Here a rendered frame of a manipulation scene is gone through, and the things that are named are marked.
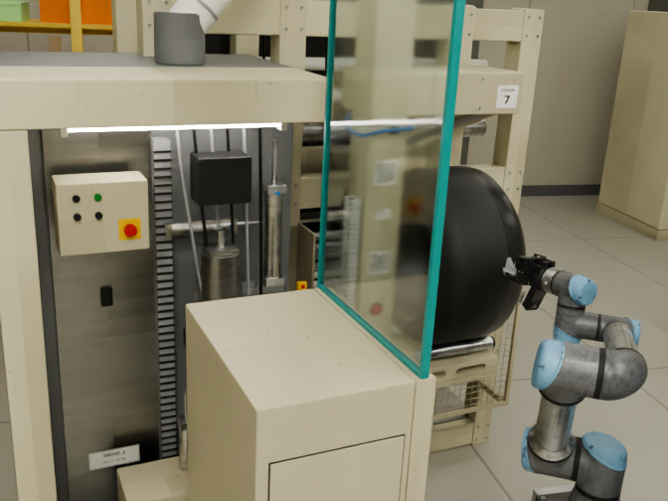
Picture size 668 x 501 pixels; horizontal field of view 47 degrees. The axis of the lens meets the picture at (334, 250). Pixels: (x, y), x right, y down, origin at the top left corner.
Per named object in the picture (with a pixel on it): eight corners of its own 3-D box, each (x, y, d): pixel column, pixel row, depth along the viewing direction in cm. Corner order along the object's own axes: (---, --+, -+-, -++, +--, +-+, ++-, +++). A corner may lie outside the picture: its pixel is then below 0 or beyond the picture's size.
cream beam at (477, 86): (373, 117, 254) (376, 72, 250) (340, 106, 276) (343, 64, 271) (521, 114, 279) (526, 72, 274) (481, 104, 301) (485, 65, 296)
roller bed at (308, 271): (310, 310, 284) (313, 234, 274) (295, 296, 297) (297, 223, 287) (358, 304, 292) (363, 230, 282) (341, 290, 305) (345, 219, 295)
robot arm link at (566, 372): (574, 489, 204) (603, 382, 163) (516, 477, 208) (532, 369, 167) (578, 449, 211) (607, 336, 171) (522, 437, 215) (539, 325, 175)
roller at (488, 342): (407, 366, 251) (409, 354, 249) (400, 359, 255) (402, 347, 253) (494, 350, 265) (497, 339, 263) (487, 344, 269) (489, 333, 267)
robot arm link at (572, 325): (593, 350, 206) (599, 311, 204) (551, 343, 209) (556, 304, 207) (592, 343, 213) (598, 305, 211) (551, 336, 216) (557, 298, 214)
